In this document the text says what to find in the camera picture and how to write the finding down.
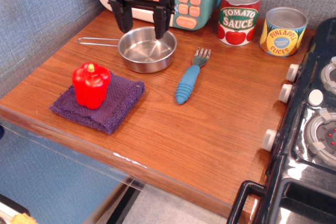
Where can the small steel pot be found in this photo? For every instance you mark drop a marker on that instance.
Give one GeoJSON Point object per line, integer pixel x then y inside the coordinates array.
{"type": "Point", "coordinates": [141, 52]}

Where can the purple folded cloth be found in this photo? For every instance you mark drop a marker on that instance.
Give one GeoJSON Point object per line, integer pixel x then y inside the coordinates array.
{"type": "Point", "coordinates": [122, 95]}

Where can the red toy bell pepper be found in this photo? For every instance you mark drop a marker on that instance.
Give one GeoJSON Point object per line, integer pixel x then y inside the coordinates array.
{"type": "Point", "coordinates": [91, 82]}

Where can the tomato sauce can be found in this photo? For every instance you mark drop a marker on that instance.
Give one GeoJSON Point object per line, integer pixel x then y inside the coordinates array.
{"type": "Point", "coordinates": [237, 21]}

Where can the pineapple slices can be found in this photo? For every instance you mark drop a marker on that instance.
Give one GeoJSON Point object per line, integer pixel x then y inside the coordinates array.
{"type": "Point", "coordinates": [283, 31]}

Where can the black toy stove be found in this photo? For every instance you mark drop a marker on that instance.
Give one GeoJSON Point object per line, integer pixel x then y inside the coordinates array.
{"type": "Point", "coordinates": [300, 185]}

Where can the blue handled toy fork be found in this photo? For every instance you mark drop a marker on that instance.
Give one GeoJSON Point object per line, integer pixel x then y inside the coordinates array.
{"type": "Point", "coordinates": [188, 80]}

